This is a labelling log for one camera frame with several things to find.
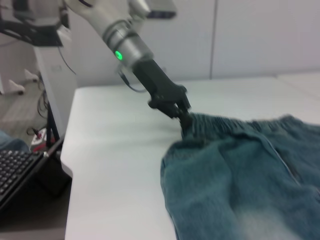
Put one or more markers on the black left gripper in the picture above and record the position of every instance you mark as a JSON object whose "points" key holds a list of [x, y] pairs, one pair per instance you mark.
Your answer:
{"points": [[160, 85]]}

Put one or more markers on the blue denim shorts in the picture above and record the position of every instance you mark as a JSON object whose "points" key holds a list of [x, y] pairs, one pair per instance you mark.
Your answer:
{"points": [[237, 187]]}

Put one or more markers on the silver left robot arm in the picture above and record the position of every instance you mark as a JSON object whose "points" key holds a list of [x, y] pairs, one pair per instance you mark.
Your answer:
{"points": [[135, 47]]}

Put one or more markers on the black stand leg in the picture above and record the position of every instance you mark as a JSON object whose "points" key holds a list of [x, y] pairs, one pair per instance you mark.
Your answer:
{"points": [[53, 130]]}

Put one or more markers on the black keyboard stand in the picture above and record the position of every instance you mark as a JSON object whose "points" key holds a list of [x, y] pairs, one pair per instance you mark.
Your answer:
{"points": [[53, 172]]}

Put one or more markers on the white red power strip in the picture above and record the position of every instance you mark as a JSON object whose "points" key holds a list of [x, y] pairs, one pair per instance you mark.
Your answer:
{"points": [[39, 138]]}

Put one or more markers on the white chair base casters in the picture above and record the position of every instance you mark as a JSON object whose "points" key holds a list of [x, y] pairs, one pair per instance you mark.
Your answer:
{"points": [[17, 87]]}

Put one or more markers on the grey black robot torso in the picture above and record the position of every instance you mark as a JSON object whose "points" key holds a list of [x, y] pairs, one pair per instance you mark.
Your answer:
{"points": [[32, 30]]}

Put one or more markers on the blue jeans person leg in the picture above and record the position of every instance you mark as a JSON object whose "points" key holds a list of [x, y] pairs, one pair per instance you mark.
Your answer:
{"points": [[12, 142]]}

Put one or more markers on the black keyboard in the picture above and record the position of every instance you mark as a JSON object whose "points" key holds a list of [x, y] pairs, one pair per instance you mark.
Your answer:
{"points": [[17, 172]]}

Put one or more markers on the grey camera head box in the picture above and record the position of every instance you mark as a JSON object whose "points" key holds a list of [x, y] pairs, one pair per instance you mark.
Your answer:
{"points": [[162, 13]]}

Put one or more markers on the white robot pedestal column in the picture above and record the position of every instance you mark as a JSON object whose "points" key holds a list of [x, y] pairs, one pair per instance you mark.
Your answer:
{"points": [[62, 82]]}

